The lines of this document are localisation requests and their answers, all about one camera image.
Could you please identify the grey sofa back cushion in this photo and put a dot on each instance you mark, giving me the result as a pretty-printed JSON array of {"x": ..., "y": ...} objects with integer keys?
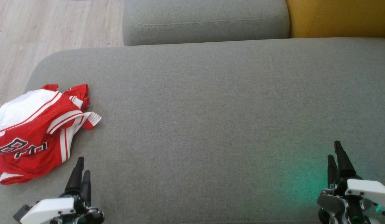
[{"x": 205, "y": 21}]

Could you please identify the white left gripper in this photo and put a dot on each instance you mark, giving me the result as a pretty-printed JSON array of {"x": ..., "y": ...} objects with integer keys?
[{"x": 49, "y": 210}]

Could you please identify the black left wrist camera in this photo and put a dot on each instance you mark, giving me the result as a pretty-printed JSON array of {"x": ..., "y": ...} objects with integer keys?
[{"x": 21, "y": 214}]

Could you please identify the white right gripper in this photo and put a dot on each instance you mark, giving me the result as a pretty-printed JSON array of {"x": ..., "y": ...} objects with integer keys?
[{"x": 367, "y": 189}]

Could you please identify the red and white jersey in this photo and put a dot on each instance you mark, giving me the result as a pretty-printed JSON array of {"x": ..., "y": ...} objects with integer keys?
[{"x": 33, "y": 130}]

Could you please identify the grey fabric sofa seat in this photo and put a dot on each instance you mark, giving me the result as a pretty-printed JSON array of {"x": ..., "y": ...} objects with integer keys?
[{"x": 211, "y": 124}]

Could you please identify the large yellow cushion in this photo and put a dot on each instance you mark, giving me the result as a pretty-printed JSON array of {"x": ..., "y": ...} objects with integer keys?
[{"x": 339, "y": 18}]

